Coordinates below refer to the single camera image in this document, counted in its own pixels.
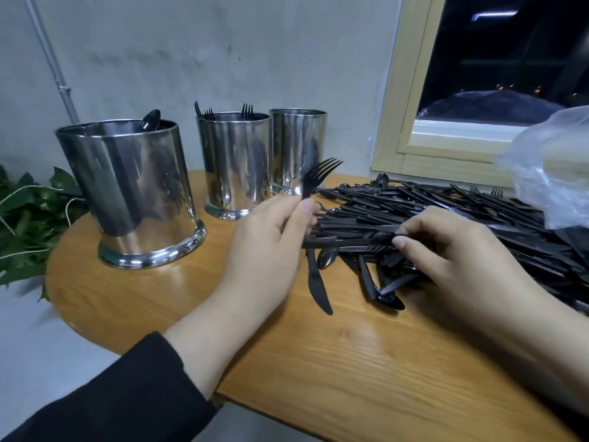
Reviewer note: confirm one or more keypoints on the dark parked car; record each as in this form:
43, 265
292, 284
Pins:
488, 107

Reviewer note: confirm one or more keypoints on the person's right hand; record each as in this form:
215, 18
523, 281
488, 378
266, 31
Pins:
456, 262

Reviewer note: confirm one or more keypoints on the green leafy plant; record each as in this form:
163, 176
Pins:
32, 234

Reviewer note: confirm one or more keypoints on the person's left forearm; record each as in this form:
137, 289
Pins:
129, 391

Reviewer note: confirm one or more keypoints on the grey metal pipe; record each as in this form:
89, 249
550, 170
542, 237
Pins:
51, 59

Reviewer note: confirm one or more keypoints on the clear plastic bag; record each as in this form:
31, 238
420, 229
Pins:
552, 170

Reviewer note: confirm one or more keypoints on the person's right forearm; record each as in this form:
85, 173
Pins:
543, 345

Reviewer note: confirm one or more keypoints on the pile of black plastic cutlery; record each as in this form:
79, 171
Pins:
460, 211

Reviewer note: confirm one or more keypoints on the person's left hand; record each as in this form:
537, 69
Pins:
267, 248

